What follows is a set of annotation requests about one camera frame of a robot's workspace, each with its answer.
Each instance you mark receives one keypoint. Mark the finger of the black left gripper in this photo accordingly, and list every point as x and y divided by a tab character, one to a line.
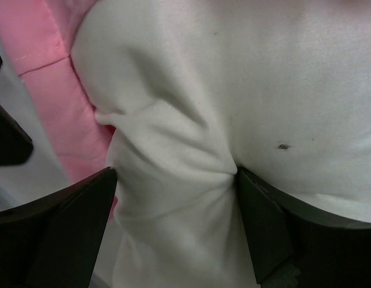
16	146

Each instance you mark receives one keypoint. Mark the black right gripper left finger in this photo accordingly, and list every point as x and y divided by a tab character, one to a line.
54	241

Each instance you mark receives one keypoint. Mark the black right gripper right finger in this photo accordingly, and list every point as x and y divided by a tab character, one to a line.
294	244

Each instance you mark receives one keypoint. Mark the pink fabric pillowcase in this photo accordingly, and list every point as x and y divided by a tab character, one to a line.
39	87

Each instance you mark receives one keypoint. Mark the white pillow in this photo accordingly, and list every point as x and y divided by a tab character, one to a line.
195	89

